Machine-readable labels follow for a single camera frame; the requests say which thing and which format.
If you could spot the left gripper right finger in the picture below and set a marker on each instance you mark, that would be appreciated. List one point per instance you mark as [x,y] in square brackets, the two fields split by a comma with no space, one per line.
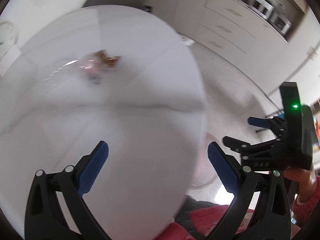
[271,218]

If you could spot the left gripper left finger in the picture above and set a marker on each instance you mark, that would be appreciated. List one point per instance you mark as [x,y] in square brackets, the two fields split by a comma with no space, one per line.
[44,218]

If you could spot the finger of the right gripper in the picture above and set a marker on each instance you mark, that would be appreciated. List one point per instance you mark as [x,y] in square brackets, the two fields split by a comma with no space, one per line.
[276,124]
[260,150]

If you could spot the clear printed snack wrapper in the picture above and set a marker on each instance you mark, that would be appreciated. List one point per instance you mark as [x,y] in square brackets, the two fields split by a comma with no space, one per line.
[95,66]

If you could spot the pink white trash bin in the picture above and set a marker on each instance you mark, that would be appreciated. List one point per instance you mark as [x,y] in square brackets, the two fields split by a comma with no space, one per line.
[205,183]

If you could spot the person's right hand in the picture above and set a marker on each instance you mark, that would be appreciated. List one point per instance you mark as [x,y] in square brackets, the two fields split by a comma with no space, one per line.
[306,179]

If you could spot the person's grey trouser legs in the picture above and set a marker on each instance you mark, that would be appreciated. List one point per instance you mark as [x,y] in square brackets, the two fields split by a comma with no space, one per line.
[190,204]

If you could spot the white tote bag on floor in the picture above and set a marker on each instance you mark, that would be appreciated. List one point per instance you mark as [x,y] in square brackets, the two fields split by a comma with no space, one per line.
[186,40]

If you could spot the beige cabinet wall unit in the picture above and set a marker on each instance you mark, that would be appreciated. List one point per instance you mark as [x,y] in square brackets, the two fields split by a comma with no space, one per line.
[270,41]

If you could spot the white round wall clock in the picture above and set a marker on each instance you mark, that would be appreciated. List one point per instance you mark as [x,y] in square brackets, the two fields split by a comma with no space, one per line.
[8,37]

